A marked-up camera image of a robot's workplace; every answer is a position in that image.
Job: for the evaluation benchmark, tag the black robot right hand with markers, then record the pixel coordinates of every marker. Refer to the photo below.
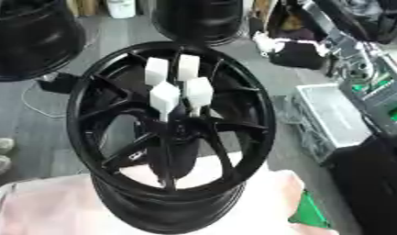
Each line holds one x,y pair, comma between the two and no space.
373,18

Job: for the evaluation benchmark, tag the white pin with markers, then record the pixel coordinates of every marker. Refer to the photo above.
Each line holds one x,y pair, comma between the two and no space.
156,71
188,67
199,90
165,96

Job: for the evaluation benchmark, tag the black spoked wheel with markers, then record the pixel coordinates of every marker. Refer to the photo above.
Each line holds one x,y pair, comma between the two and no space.
153,208

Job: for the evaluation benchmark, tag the black bag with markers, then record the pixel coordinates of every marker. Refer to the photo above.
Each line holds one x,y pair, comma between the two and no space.
300,55

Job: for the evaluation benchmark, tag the silver metal case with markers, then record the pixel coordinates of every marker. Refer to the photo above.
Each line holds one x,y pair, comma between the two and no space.
332,113

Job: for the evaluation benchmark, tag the green cloth piece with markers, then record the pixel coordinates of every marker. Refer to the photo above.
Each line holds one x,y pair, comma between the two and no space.
309,212

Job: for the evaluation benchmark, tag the white container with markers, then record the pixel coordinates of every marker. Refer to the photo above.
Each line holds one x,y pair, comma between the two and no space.
121,7

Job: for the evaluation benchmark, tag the small black box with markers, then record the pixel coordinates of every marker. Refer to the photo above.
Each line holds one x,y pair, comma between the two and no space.
59,82

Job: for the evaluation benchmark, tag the person's shoe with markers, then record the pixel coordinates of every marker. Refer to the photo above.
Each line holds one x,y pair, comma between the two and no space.
1,145
1,164

